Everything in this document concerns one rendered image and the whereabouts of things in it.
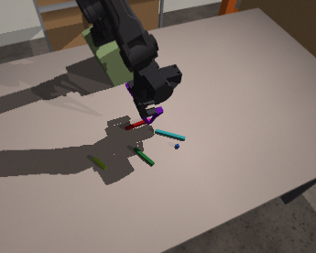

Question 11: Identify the turquoise rod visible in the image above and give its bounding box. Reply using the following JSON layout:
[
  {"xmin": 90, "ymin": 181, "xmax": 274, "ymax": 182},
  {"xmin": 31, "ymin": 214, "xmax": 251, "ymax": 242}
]
[{"xmin": 156, "ymin": 129, "xmax": 185, "ymax": 141}]

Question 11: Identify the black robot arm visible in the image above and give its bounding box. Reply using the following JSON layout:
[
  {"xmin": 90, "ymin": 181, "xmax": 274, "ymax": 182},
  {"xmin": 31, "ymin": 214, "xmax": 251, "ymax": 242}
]
[{"xmin": 76, "ymin": 0, "xmax": 182, "ymax": 104}]

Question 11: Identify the dark red rod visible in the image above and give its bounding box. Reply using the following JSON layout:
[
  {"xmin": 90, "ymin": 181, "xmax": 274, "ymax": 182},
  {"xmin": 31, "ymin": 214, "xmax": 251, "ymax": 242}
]
[{"xmin": 125, "ymin": 120, "xmax": 146, "ymax": 131}]

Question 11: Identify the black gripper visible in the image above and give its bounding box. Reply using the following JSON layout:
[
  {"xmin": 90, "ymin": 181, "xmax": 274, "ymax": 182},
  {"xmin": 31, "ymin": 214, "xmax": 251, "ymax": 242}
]
[{"xmin": 125, "ymin": 79, "xmax": 163, "ymax": 125}]

